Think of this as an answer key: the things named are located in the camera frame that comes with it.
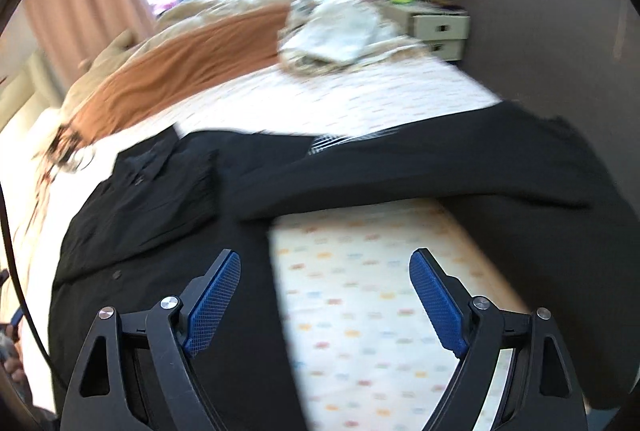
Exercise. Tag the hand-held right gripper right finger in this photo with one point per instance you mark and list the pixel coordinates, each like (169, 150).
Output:
(440, 306)

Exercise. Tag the black button shirt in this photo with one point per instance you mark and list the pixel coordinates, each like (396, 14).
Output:
(150, 221)

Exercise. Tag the large black garment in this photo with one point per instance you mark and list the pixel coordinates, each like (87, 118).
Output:
(450, 166)

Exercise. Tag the cream nightstand with drawers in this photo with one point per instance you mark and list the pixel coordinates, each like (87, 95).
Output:
(440, 28)

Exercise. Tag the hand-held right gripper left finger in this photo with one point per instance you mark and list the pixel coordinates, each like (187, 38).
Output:
(212, 306)

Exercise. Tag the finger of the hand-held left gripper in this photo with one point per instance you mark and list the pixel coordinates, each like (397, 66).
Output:
(16, 317)

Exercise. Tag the floral white bedsheet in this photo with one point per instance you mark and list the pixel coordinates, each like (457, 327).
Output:
(380, 301)

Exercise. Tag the orange blanket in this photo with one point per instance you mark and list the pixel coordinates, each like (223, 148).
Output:
(190, 61)

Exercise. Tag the cream clothes pile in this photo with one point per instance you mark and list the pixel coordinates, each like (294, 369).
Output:
(335, 31)

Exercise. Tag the beige duvet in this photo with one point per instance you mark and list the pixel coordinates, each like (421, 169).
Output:
(200, 13)

